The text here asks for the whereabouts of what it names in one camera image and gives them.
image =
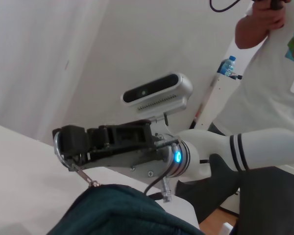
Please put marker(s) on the dark teal lunch bag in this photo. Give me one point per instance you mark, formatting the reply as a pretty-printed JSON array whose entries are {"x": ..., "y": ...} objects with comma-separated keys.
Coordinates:
[{"x": 125, "y": 215}]

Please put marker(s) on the person in white t-shirt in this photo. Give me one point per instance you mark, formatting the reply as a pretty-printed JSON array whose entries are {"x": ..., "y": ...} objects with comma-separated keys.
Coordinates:
[{"x": 264, "y": 85}]

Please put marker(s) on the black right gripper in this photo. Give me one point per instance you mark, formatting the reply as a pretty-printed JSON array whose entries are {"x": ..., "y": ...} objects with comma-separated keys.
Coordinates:
[{"x": 122, "y": 139}]

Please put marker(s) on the person right hand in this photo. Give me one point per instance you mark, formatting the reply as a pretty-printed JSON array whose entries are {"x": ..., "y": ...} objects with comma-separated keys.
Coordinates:
[{"x": 272, "y": 17}]

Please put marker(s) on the silver vented wrist camera box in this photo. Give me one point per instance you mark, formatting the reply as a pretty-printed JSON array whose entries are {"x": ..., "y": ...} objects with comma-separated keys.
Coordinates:
[{"x": 161, "y": 93}]

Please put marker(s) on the white cabinet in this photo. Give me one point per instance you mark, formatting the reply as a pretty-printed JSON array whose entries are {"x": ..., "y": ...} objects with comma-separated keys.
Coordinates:
[{"x": 220, "y": 98}]

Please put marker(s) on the person right forearm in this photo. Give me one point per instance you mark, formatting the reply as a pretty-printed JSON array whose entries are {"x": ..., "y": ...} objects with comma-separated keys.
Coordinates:
[{"x": 247, "y": 34}]

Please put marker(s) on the black handheld controller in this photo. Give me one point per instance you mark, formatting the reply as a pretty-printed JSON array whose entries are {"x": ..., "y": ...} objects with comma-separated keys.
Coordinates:
[{"x": 276, "y": 4}]

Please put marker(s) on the clear water bottle blue cap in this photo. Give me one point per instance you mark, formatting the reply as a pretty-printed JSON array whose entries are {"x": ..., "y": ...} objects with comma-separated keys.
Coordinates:
[{"x": 227, "y": 66}]

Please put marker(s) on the small white box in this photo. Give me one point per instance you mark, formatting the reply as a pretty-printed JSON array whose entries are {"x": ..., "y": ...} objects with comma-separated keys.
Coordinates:
[{"x": 227, "y": 228}]

